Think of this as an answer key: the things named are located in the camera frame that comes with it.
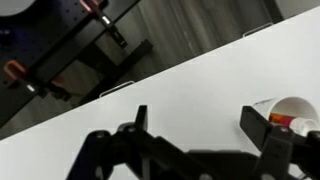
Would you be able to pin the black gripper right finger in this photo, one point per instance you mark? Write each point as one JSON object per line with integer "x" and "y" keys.
{"x": 255, "y": 123}

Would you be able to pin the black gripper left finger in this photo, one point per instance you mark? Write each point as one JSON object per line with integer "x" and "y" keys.
{"x": 141, "y": 118}

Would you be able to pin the orange and white marker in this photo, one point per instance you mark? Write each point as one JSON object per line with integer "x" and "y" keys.
{"x": 283, "y": 119}

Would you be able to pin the white mug with cartoon print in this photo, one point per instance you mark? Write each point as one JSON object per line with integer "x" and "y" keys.
{"x": 295, "y": 105}

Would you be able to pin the black perforated robot table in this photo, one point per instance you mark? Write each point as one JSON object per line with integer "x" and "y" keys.
{"x": 40, "y": 40}

